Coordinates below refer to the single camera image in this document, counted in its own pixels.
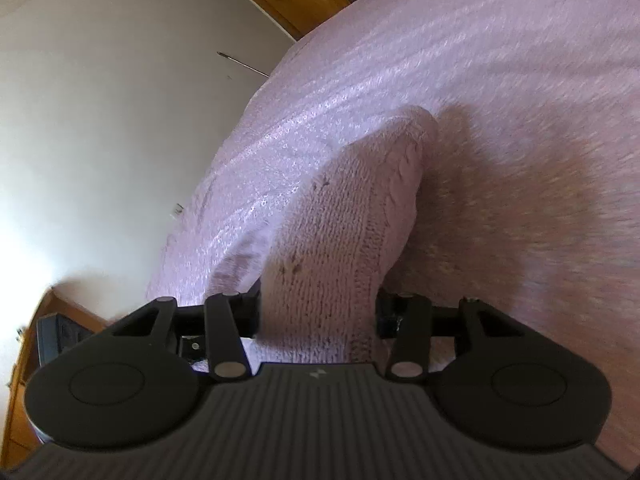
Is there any dark box on nightstand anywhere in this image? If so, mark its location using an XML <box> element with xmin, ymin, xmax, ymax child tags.
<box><xmin>36</xmin><ymin>312</ymin><xmax>109</xmax><ymax>367</ymax></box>

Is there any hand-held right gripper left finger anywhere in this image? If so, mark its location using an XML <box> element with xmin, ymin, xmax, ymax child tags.
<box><xmin>107</xmin><ymin>277</ymin><xmax>264</xmax><ymax>382</ymax></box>

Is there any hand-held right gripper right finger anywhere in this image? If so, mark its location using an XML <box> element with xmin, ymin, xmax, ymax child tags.
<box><xmin>375</xmin><ymin>287</ymin><xmax>527</xmax><ymax>382</ymax></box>

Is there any pink bed sheet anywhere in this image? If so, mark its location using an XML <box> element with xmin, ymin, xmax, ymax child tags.
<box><xmin>145</xmin><ymin>0</ymin><xmax>640</xmax><ymax>461</ymax></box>

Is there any wooden nightstand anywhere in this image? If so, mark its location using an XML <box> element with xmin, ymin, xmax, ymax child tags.
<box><xmin>7</xmin><ymin>289</ymin><xmax>117</xmax><ymax>457</ymax></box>

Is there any pink knitted garment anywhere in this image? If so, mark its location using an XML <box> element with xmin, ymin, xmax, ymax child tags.
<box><xmin>207</xmin><ymin>105</ymin><xmax>442</xmax><ymax>367</ymax></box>

